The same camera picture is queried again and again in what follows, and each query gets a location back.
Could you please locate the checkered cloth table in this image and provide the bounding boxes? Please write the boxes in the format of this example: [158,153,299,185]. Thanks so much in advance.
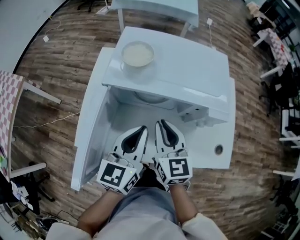
[253,28,292,79]

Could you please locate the long white floor cable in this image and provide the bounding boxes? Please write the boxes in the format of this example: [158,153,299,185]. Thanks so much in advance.
[13,111,82,129]

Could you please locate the black office chair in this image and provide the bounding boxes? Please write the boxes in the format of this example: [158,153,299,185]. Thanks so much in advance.
[260,63,300,118]

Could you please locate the white bowl of rice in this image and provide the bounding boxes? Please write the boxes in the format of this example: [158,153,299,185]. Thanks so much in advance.
[120,41,156,73]

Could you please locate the white floor lamp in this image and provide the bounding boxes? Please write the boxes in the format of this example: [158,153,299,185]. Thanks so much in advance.
[97,0,111,15]

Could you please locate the white microwave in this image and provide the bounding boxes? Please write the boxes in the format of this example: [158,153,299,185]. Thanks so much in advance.
[70,26,230,194]

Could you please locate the person's cream jacket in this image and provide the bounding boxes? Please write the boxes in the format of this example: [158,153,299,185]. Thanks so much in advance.
[46,212,229,240]

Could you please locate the black cable bundle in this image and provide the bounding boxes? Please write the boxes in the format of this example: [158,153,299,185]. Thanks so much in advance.
[35,210,78,226]

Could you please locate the person's grey shirt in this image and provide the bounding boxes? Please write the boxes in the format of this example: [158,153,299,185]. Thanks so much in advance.
[93,187,186,240]

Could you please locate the black chair base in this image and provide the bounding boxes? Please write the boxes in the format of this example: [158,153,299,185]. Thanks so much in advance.
[28,161,56,202]

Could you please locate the glass turntable plate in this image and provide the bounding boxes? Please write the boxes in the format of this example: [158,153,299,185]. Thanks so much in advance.
[134,91,173,104]

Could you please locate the white adapter cable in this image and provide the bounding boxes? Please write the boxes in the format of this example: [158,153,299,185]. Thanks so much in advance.
[44,18,62,38]

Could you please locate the long white table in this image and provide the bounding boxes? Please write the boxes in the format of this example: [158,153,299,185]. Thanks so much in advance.
[109,0,199,38]

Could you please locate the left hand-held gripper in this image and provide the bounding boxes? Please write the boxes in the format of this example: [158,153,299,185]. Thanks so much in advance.
[96,125,149,195]

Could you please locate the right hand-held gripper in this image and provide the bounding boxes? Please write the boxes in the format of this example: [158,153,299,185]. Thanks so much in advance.
[153,120,194,193]

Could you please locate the pink checkered table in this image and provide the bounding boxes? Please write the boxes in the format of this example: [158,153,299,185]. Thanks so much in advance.
[0,70,62,182]

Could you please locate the person's left forearm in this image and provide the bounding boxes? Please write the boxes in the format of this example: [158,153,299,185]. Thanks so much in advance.
[77,189,122,237]

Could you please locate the person's right forearm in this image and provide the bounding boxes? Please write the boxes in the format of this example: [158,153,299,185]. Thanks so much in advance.
[168,184,199,225]

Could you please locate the heap of white small boxes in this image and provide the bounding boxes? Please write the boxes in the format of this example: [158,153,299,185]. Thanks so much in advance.
[10,181,35,210]

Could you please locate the person's black trouser legs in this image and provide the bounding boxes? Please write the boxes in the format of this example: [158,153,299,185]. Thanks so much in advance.
[135,164,168,192]

